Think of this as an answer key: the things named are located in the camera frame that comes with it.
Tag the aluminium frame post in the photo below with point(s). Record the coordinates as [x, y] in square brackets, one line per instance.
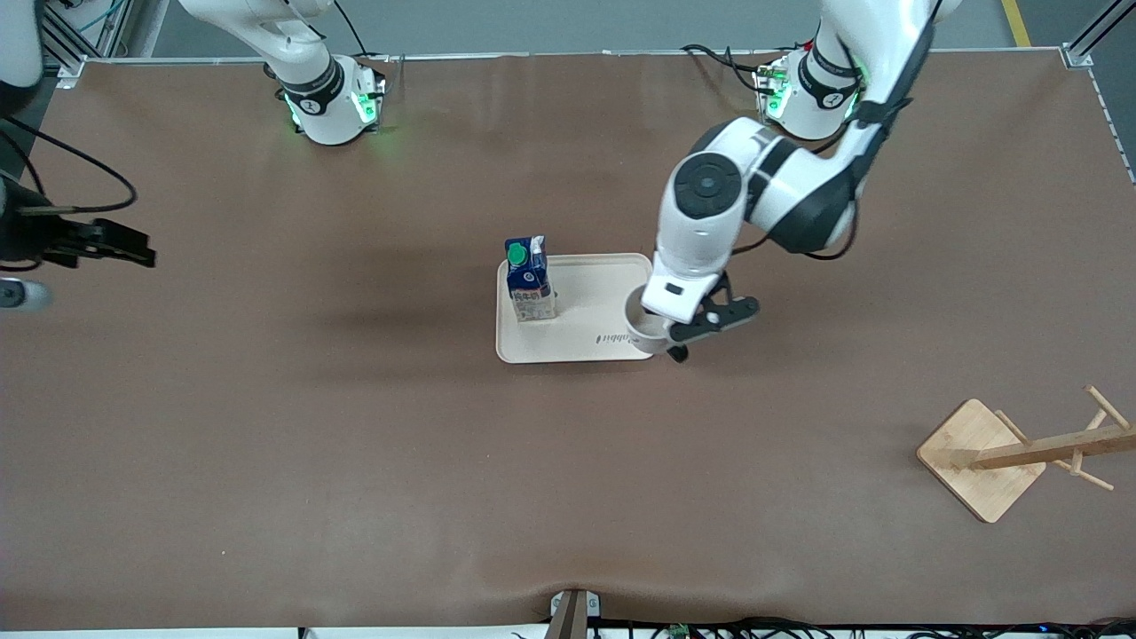
[67, 40]
[1078, 55]

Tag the metal table edge bracket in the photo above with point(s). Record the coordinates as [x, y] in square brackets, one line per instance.
[572, 617]

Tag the blue white milk carton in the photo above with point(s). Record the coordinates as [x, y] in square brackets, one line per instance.
[530, 284]

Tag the wooden cup rack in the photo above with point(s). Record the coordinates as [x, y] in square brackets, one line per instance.
[967, 444]

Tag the white rabbit print tray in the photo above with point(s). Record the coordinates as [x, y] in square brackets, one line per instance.
[586, 302]

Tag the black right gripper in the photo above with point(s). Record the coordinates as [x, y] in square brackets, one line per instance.
[29, 239]

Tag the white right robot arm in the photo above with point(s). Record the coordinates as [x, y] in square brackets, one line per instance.
[319, 106]

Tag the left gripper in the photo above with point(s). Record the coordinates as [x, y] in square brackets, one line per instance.
[678, 353]

